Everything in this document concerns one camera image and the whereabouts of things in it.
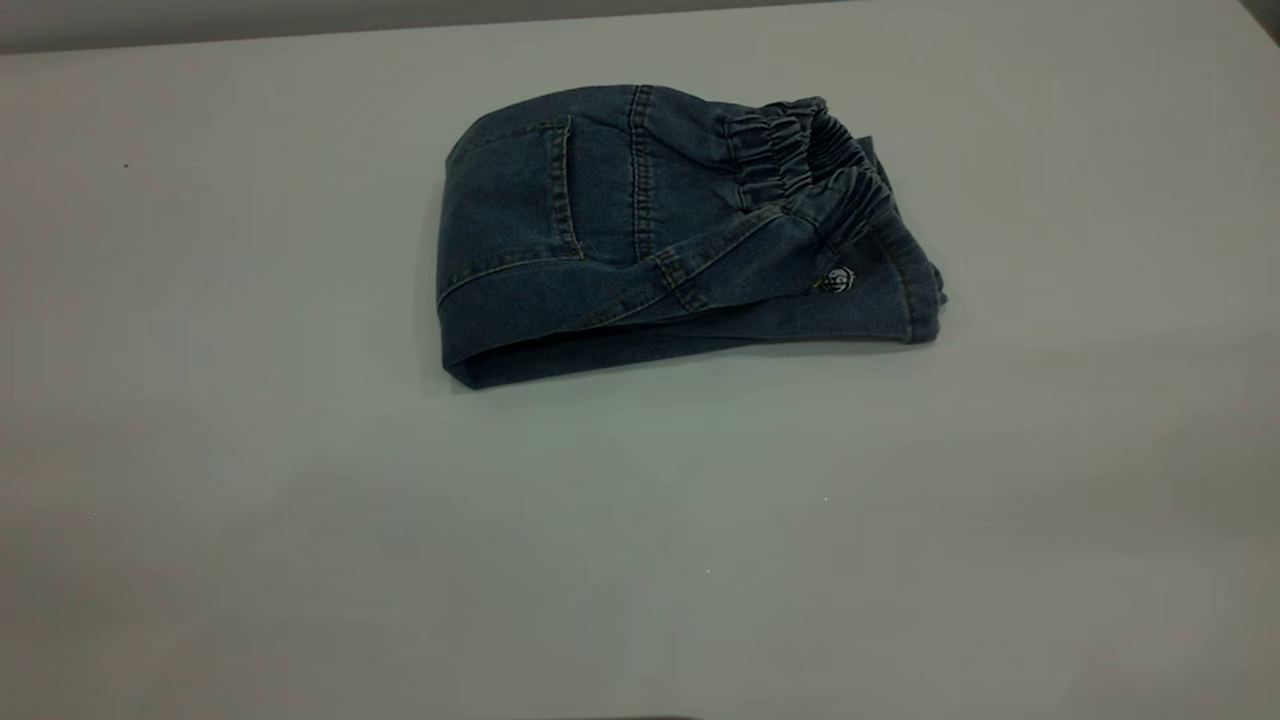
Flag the blue denim pants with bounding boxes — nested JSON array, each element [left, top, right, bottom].
[[435, 84, 949, 391]]

